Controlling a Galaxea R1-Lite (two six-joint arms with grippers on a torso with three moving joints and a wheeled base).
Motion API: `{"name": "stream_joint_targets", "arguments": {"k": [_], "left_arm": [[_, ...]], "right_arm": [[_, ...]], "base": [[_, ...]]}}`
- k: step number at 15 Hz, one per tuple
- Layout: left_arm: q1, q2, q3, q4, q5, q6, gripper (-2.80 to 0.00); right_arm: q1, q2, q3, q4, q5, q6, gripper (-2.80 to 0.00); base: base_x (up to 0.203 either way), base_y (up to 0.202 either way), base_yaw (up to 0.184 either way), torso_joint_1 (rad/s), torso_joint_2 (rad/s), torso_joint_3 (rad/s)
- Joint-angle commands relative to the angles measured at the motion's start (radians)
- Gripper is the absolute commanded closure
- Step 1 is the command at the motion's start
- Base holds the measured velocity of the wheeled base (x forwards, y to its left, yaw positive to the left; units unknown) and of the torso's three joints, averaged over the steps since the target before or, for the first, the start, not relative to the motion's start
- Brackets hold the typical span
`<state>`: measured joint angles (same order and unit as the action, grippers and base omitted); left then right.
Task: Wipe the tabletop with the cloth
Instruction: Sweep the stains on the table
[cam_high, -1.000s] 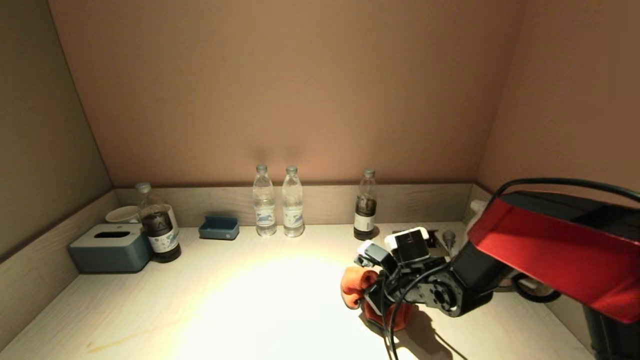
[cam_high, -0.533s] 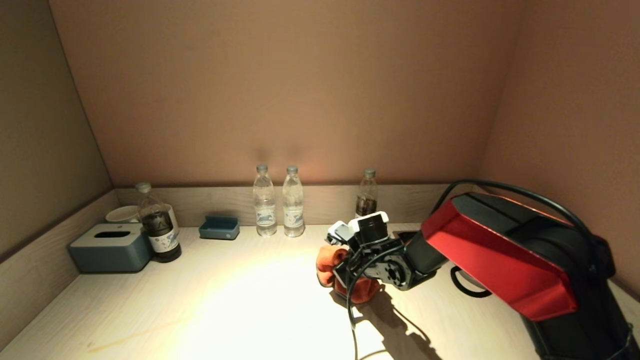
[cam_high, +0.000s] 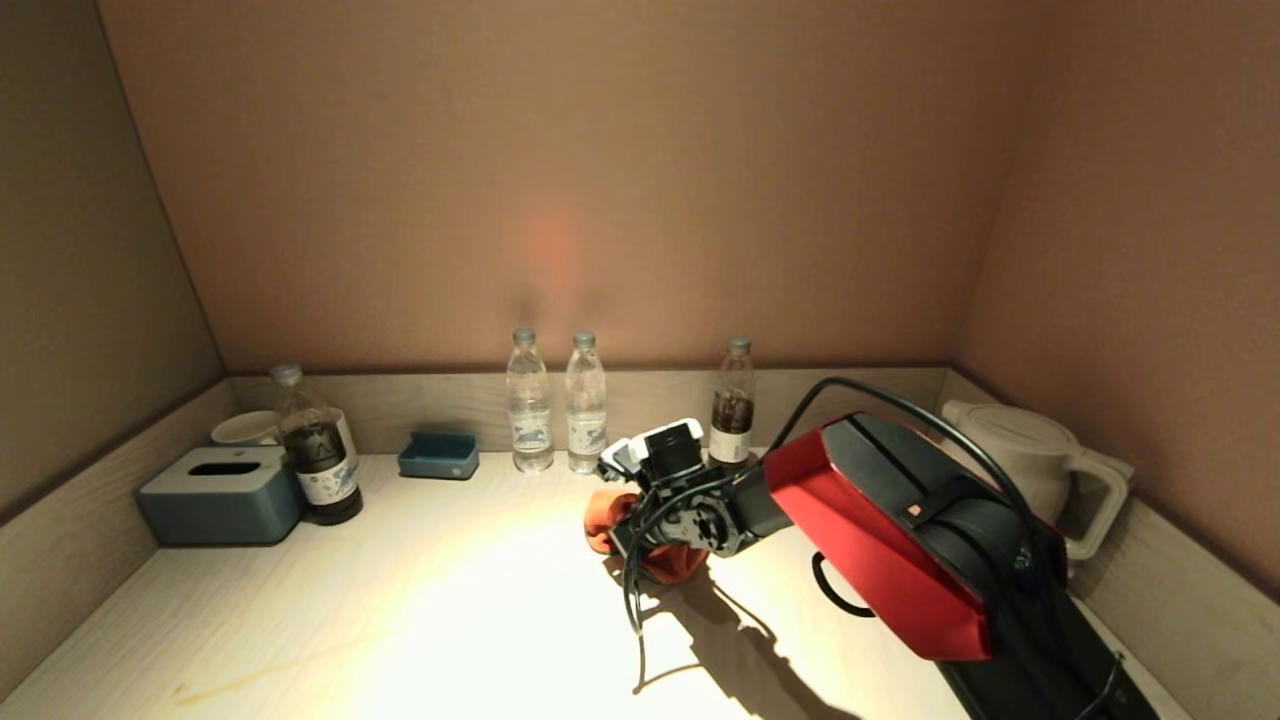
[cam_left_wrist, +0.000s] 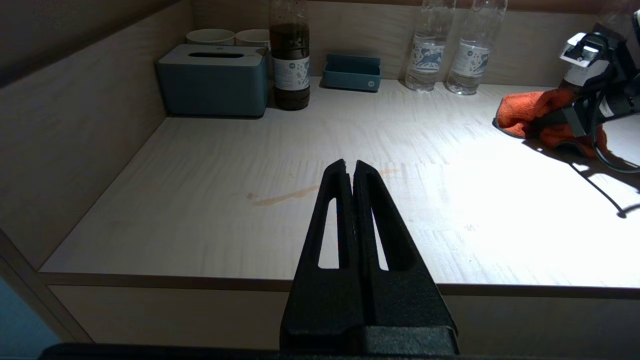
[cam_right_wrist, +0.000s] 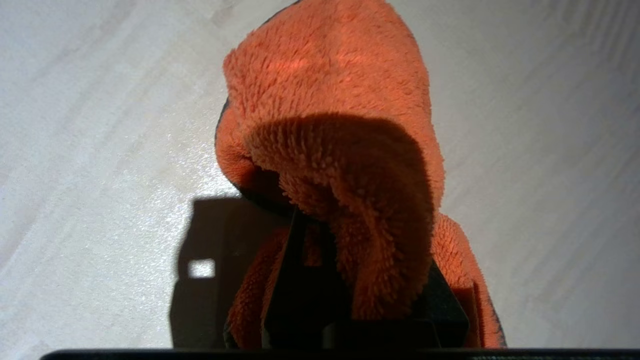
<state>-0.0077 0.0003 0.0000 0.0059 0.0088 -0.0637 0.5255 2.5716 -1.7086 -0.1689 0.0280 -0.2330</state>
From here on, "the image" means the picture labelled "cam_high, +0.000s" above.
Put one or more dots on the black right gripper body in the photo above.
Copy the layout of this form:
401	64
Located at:
710	515

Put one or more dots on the orange microfibre cloth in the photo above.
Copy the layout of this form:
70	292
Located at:
605	520

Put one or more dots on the red black right robot arm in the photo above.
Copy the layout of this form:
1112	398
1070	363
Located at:
900	540

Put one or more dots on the dark drink bottle white label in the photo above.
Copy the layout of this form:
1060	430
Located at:
733	410

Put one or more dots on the clear water bottle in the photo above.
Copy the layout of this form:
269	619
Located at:
586	420
529	420

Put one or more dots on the small blue tray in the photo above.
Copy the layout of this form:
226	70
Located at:
438	462

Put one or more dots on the cream electric kettle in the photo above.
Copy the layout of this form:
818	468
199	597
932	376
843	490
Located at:
1045	450

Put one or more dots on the dark drink bottle patterned label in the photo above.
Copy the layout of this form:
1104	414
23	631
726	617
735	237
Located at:
322	470

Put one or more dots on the white cup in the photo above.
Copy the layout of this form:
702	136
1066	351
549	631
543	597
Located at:
245	430

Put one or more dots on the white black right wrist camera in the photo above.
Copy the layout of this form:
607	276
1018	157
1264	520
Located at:
665	450

